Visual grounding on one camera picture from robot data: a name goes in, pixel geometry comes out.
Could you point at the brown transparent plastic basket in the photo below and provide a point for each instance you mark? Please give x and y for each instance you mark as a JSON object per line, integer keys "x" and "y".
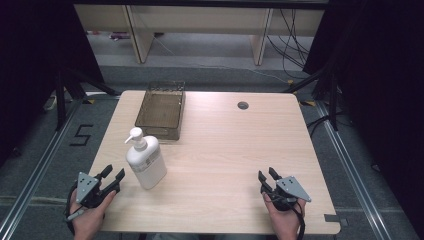
{"x": 161, "y": 111}

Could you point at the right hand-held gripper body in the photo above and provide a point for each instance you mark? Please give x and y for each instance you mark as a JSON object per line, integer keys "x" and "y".
{"x": 287, "y": 191}

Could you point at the white pump bottle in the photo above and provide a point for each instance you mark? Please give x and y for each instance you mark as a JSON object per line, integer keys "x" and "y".
{"x": 146, "y": 159}

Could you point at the grey table grommet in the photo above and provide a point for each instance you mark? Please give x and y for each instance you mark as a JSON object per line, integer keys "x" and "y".
{"x": 243, "y": 105}

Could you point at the black metal stand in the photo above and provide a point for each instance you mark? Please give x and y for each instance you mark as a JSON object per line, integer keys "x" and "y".
{"x": 325, "y": 90}
{"x": 71, "y": 90}

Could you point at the person's left hand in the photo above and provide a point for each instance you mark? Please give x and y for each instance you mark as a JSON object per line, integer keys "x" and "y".
{"x": 89, "y": 218}

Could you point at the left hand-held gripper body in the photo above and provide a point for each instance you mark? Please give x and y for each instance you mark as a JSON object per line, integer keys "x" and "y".
{"x": 87, "y": 190}

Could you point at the black curtain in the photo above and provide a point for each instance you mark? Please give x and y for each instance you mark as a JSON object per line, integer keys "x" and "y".
{"x": 380, "y": 100}
{"x": 36, "y": 73}

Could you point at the person's right hand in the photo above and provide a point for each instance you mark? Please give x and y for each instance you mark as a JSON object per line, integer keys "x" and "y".
{"x": 283, "y": 221}

